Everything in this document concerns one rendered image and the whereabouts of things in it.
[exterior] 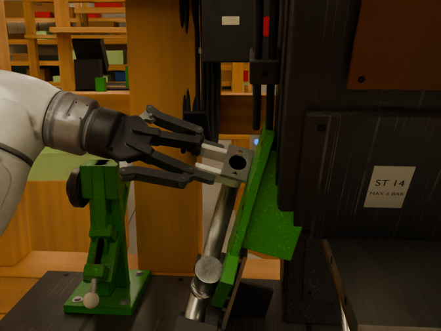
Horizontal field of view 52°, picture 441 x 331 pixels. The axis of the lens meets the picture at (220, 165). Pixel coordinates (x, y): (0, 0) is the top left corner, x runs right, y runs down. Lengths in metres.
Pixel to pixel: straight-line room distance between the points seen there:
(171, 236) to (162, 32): 0.43
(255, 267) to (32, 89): 0.64
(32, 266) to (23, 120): 0.54
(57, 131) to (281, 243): 0.35
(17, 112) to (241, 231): 0.36
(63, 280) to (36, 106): 0.45
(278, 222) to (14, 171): 0.37
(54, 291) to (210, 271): 0.46
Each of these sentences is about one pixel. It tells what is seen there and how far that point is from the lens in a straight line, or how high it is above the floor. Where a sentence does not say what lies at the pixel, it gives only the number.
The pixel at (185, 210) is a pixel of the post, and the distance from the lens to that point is 0.99.
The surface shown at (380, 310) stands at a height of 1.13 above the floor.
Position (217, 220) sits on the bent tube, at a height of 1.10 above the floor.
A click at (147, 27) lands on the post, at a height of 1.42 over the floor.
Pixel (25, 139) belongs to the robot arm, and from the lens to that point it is 0.70.
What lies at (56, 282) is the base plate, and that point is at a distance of 1.04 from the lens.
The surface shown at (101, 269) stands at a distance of 0.85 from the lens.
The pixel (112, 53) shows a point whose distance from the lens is 7.71.
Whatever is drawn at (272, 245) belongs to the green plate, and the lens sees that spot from 0.61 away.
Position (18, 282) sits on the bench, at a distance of 1.11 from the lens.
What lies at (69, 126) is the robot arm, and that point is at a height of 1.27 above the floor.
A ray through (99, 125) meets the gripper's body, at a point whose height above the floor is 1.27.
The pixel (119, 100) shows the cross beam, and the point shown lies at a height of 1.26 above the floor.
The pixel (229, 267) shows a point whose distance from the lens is 0.60.
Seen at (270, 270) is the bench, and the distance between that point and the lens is 1.07.
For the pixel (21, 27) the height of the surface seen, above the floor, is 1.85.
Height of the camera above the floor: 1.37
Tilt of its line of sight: 14 degrees down
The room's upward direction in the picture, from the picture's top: straight up
